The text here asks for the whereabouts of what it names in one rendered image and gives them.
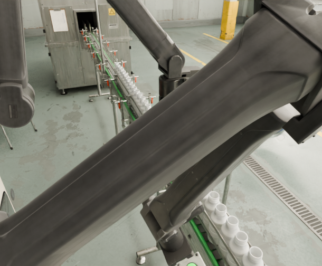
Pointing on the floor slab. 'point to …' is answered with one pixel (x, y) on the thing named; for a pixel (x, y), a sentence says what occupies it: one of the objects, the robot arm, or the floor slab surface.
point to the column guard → (228, 20)
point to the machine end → (82, 6)
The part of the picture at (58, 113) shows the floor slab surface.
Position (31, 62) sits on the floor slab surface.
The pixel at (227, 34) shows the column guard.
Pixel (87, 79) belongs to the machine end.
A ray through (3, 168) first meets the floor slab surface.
